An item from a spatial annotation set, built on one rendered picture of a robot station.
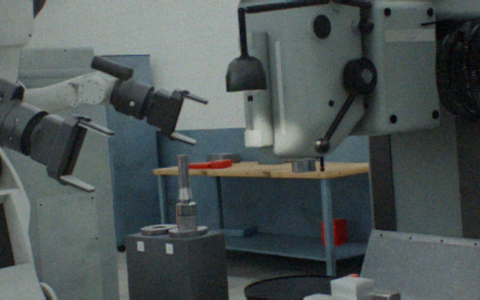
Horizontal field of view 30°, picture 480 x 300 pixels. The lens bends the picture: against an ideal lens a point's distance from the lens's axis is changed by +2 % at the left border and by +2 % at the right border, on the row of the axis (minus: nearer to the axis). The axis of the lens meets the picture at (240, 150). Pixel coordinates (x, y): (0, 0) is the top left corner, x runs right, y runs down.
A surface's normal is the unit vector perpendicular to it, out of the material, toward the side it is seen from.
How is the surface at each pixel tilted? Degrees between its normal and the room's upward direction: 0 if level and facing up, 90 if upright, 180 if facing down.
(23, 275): 74
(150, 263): 90
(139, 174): 90
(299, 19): 90
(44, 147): 88
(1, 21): 100
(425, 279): 63
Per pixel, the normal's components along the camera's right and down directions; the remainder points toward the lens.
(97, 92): -0.20, 0.27
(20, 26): 0.96, 0.11
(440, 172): -0.76, 0.09
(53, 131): -0.33, 0.04
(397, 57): 0.65, 0.00
